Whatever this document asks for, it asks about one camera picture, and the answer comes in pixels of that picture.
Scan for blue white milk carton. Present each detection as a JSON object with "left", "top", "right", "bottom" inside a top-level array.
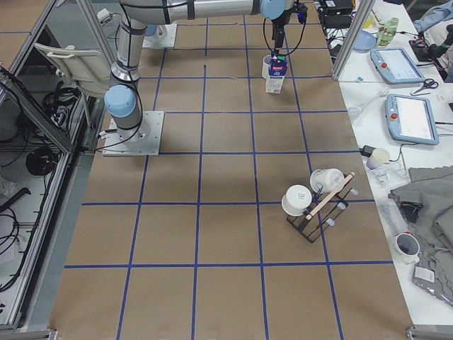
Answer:
[{"left": 265, "top": 55, "right": 287, "bottom": 94}]

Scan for black scissors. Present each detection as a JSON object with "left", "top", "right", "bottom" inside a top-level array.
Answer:
[{"left": 411, "top": 78, "right": 439, "bottom": 96}]

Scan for blue plate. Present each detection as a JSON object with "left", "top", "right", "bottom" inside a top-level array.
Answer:
[{"left": 353, "top": 30, "right": 377, "bottom": 52}]

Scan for white mug on rack rear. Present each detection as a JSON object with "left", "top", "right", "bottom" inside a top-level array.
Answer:
[{"left": 310, "top": 169, "right": 345, "bottom": 193}]

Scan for white cup dark interior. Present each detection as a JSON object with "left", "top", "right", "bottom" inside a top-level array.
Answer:
[{"left": 261, "top": 55, "right": 272, "bottom": 79}]

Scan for grey cloth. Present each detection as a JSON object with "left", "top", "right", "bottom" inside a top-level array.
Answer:
[{"left": 389, "top": 166, "right": 452, "bottom": 305}]

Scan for blue teach pendant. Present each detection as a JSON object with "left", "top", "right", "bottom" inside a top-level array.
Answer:
[
  {"left": 385, "top": 94, "right": 439, "bottom": 145},
  {"left": 369, "top": 48, "right": 425, "bottom": 84}
]

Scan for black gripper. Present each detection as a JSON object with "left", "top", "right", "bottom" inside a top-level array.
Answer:
[{"left": 272, "top": 20, "right": 285, "bottom": 53}]

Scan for black cup rack wooden bar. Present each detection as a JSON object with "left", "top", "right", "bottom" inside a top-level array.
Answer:
[{"left": 286, "top": 172, "right": 357, "bottom": 244}]

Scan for white paper cup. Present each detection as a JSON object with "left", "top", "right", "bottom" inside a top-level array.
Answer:
[{"left": 366, "top": 148, "right": 390, "bottom": 170}]

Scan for white folding chair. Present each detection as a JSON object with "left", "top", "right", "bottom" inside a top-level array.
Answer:
[{"left": 34, "top": 43, "right": 110, "bottom": 98}]

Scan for green water bottle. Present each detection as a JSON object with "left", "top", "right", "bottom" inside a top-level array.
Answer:
[{"left": 377, "top": 18, "right": 399, "bottom": 47}]

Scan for blue teach pendant near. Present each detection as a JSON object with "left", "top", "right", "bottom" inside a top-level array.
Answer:
[{"left": 385, "top": 94, "right": 439, "bottom": 145}]

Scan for blue teach pendant far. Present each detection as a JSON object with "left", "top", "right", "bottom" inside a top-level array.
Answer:
[{"left": 369, "top": 48, "right": 425, "bottom": 84}]

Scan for white mug on rack front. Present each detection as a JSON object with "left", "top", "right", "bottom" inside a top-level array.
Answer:
[{"left": 281, "top": 184, "right": 312, "bottom": 217}]

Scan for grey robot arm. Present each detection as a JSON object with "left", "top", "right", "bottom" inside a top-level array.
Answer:
[{"left": 115, "top": 1, "right": 303, "bottom": 154}]

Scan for white mug red text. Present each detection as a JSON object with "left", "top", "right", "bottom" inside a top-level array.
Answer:
[{"left": 389, "top": 232, "right": 420, "bottom": 265}]

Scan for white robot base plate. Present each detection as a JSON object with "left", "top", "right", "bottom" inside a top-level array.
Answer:
[{"left": 101, "top": 110, "right": 164, "bottom": 157}]

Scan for white mug on rack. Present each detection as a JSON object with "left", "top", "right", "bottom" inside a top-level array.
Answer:
[
  {"left": 310, "top": 169, "right": 345, "bottom": 193},
  {"left": 281, "top": 184, "right": 312, "bottom": 217}
]

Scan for black power adapter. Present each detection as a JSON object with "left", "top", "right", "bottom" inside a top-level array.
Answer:
[{"left": 360, "top": 145, "right": 376, "bottom": 158}]

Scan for aluminium frame post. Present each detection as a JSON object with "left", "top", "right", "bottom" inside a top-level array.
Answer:
[{"left": 331, "top": 0, "right": 375, "bottom": 80}]

